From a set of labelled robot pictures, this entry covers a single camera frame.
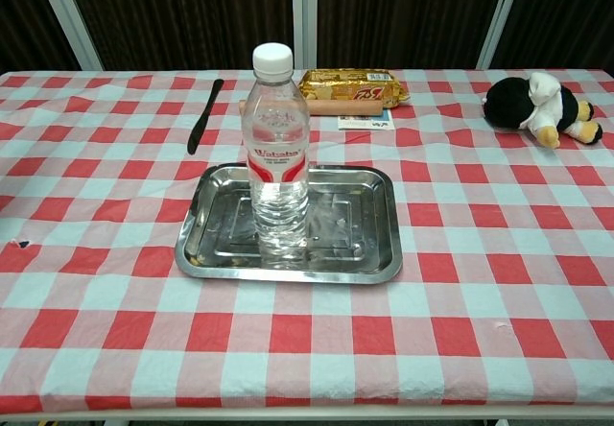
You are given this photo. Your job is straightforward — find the grey aluminium partition post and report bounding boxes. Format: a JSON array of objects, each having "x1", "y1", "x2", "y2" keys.
[
  {"x1": 477, "y1": 0, "x2": 527, "y2": 70},
  {"x1": 33, "y1": 0, "x2": 106, "y2": 72},
  {"x1": 290, "y1": 0, "x2": 319, "y2": 70}
]

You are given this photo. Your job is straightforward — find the transparent plastic water bottle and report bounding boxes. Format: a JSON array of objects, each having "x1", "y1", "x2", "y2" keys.
[{"x1": 241, "y1": 42, "x2": 312, "y2": 270}]

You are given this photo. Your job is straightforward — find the small white blue card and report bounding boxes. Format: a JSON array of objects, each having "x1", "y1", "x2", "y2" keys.
[{"x1": 337, "y1": 108, "x2": 395, "y2": 131}]

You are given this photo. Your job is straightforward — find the black plastic knife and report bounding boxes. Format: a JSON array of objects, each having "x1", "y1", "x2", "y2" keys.
[{"x1": 186, "y1": 78, "x2": 225, "y2": 155}]

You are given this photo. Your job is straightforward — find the black white plush toy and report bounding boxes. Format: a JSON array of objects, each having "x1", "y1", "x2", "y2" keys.
[{"x1": 482, "y1": 71, "x2": 604, "y2": 150}]

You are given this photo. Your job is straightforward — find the gold biscuit packet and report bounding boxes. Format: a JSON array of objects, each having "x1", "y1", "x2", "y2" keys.
[{"x1": 296, "y1": 68, "x2": 410, "y2": 109}]

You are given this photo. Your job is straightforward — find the brown wooden rolling stick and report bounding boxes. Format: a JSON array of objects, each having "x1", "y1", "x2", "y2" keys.
[{"x1": 238, "y1": 98, "x2": 388, "y2": 117}]

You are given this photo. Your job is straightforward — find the red white checkered tablecloth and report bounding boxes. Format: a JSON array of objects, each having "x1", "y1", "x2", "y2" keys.
[{"x1": 0, "y1": 68, "x2": 614, "y2": 411}]

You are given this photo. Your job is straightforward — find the rectangular metal tray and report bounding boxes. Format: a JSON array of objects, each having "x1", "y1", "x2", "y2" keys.
[{"x1": 174, "y1": 162, "x2": 404, "y2": 284}]

